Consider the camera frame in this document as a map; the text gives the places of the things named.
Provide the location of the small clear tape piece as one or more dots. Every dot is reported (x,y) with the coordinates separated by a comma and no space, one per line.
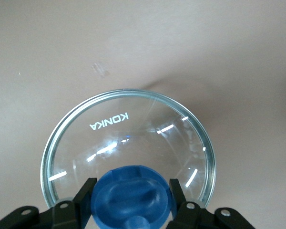
(100,69)

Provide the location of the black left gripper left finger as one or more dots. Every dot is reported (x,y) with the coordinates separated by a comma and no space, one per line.
(71,207)

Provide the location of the glass lid with blue knob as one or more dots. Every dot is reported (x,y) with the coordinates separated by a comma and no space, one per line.
(133,143)

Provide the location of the brown table cover sheet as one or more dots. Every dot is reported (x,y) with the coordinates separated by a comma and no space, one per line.
(143,43)

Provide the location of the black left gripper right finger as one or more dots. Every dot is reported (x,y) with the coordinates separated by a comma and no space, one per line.
(184,207)

